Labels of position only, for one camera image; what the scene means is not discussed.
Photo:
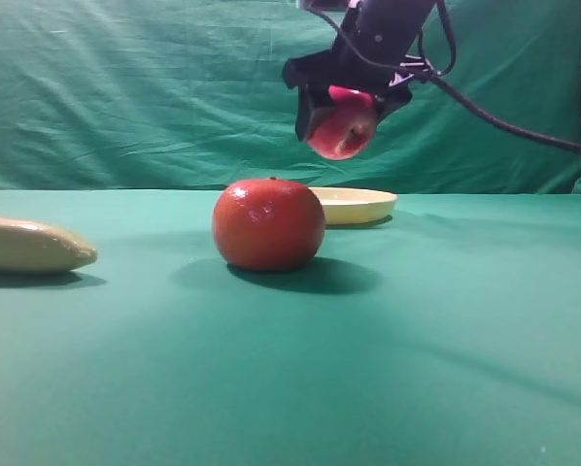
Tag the red apple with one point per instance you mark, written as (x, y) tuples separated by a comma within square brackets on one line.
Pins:
[(349, 129)]

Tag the yellow plate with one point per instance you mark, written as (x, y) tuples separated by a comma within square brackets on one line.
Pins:
[(350, 206)]

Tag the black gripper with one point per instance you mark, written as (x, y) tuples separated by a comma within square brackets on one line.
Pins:
[(370, 53)]

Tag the yellow banana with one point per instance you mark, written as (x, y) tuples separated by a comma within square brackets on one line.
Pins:
[(35, 247)]

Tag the green backdrop cloth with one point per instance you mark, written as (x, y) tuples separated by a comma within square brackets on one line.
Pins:
[(189, 94)]

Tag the green table cloth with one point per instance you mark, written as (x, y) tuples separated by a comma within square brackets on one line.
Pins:
[(447, 335)]

